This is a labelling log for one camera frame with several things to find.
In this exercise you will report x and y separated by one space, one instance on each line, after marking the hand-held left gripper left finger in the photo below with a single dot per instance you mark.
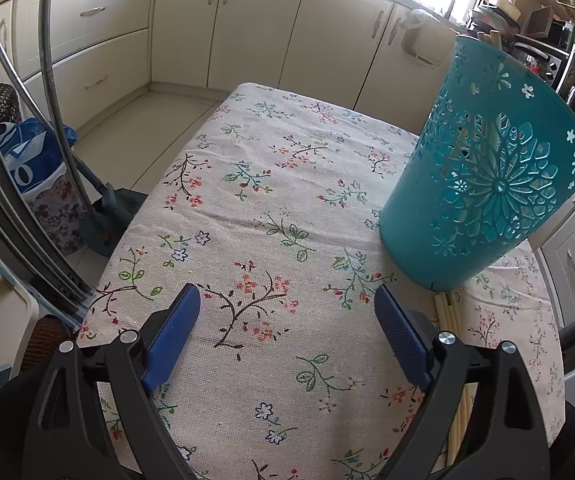
172 340

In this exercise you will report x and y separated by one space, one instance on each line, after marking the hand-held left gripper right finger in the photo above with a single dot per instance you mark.
402 337

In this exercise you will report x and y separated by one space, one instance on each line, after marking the bundle of wooden chopsticks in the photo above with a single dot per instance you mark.
450 310

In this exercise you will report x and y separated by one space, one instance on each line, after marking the teal perforated plastic basket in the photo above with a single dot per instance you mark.
487 175

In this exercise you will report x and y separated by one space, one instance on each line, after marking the single wooden chopstick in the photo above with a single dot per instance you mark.
494 41
481 38

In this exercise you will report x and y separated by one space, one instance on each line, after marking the floral tablecloth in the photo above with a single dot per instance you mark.
287 240

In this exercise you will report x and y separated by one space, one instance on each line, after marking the blue and white plastic bag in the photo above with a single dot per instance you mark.
30 155

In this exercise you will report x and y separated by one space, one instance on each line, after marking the white hanging cabinet bin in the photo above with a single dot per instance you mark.
430 42

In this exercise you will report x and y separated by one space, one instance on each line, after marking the black toaster oven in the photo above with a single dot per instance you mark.
542 65

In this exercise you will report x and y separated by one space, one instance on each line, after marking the cream door cabinet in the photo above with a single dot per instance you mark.
277 30

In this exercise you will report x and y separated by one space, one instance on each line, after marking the silver microwave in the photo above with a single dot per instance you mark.
540 20

